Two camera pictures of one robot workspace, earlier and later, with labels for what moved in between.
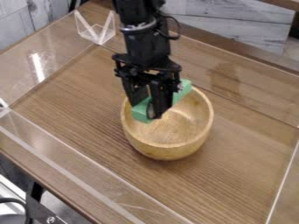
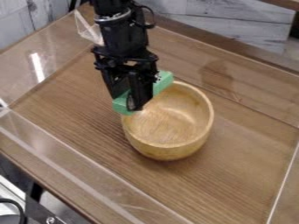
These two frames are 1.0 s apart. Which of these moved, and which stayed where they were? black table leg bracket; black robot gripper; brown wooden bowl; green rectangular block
Moved: black robot gripper; green rectangular block
Stayed: black table leg bracket; brown wooden bowl
